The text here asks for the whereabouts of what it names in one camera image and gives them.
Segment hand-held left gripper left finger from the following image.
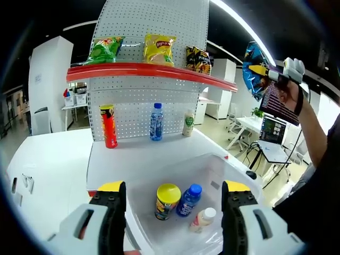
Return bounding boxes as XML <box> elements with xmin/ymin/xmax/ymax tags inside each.
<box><xmin>45</xmin><ymin>180</ymin><xmax>128</xmax><ymax>255</ymax></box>

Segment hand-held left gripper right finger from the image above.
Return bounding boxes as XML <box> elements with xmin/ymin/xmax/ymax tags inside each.
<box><xmin>220</xmin><ymin>180</ymin><xmax>306</xmax><ymax>255</ymax></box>

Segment blue chips bag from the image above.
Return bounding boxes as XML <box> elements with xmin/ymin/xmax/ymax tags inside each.
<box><xmin>242</xmin><ymin>41</ymin><xmax>271</xmax><ymax>102</ymax></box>

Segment beige drink bottle white cap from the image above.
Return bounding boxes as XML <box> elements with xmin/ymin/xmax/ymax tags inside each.
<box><xmin>189</xmin><ymin>207</ymin><xmax>217</xmax><ymax>234</ymax></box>

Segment blue drink bottle blue cap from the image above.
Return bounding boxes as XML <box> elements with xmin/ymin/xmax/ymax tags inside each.
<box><xmin>175</xmin><ymin>183</ymin><xmax>203</xmax><ymax>218</ymax></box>

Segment black chips can yellow lid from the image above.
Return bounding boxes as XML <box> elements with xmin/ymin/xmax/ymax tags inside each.
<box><xmin>155</xmin><ymin>183</ymin><xmax>182</xmax><ymax>221</ymax></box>

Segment white plastic shopping basket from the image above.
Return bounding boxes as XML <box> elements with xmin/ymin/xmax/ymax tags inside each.
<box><xmin>124</xmin><ymin>152</ymin><xmax>264</xmax><ymax>255</ymax></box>

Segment green chips bag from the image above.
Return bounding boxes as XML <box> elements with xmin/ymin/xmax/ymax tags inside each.
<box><xmin>84</xmin><ymin>36</ymin><xmax>126</xmax><ymax>66</ymax></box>

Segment white snack and drink counter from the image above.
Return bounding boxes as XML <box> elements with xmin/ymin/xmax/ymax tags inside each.
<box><xmin>65</xmin><ymin>0</ymin><xmax>239</xmax><ymax>198</ymax></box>

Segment person's right hand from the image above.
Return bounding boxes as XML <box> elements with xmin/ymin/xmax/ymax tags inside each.
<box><xmin>276</xmin><ymin>78</ymin><xmax>302</xmax><ymax>113</ymax></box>

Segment computer monitor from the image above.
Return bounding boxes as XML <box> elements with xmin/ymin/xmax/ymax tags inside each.
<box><xmin>259</xmin><ymin>79</ymin><xmax>302</xmax><ymax>126</ymax></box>

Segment potted plant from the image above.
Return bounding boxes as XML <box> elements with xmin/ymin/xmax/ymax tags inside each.
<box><xmin>251</xmin><ymin>107</ymin><xmax>266</xmax><ymax>119</ymax></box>

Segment white tall cabinet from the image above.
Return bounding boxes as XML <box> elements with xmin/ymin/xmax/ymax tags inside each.
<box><xmin>206</xmin><ymin>58</ymin><xmax>237</xmax><ymax>120</ymax></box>

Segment white office desk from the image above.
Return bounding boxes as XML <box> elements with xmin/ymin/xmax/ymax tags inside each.
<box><xmin>225</xmin><ymin>116</ymin><xmax>264</xmax><ymax>152</ymax></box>

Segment curved ceiling light strip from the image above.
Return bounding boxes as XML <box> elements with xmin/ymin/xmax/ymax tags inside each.
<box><xmin>209</xmin><ymin>0</ymin><xmax>277</xmax><ymax>67</ymax></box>

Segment white office chair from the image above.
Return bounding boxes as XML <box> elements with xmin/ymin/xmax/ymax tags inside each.
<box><xmin>227</xmin><ymin>116</ymin><xmax>250</xmax><ymax>152</ymax></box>

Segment black and yellow chips bag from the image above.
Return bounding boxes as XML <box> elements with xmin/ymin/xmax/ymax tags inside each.
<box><xmin>185</xmin><ymin>45</ymin><xmax>213</xmax><ymax>75</ymax></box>

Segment person's black shirt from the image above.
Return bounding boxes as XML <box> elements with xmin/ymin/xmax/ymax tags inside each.
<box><xmin>272</xmin><ymin>114</ymin><xmax>340</xmax><ymax>255</ymax></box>

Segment person's grey trousers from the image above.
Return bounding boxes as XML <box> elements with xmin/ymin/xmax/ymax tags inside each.
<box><xmin>291</xmin><ymin>161</ymin><xmax>318</xmax><ymax>193</ymax></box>

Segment red chips can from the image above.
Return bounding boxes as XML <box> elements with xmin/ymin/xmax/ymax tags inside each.
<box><xmin>99</xmin><ymin>104</ymin><xmax>118</xmax><ymax>149</ymax></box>

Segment white bottle green label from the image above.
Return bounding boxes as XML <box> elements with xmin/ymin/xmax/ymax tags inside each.
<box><xmin>182</xmin><ymin>108</ymin><xmax>195</xmax><ymax>138</ymax></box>

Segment clear blue water bottle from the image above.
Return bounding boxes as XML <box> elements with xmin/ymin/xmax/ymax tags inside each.
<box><xmin>149</xmin><ymin>103</ymin><xmax>164</xmax><ymax>141</ymax></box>

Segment white plastic chair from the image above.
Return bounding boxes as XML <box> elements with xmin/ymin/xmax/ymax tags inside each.
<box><xmin>33</xmin><ymin>106</ymin><xmax>52</xmax><ymax>135</ymax></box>

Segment white side desk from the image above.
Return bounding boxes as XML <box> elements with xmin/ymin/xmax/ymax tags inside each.
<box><xmin>61</xmin><ymin>103</ymin><xmax>90</xmax><ymax>132</ymax></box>

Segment white pegboard panel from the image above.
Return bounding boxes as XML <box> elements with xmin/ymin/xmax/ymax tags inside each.
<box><xmin>87</xmin><ymin>0</ymin><xmax>210</xmax><ymax>143</ymax></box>

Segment white square pillar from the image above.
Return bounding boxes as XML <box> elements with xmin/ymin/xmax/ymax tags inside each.
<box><xmin>28</xmin><ymin>36</ymin><xmax>74</xmax><ymax>135</ymax></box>

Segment black wrist strap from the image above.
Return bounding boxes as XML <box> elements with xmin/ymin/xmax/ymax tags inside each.
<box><xmin>293</xmin><ymin>83</ymin><xmax>305</xmax><ymax>117</ymax></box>

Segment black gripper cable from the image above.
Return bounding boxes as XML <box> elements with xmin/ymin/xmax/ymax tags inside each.
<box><xmin>262</xmin><ymin>116</ymin><xmax>305</xmax><ymax>190</ymax></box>

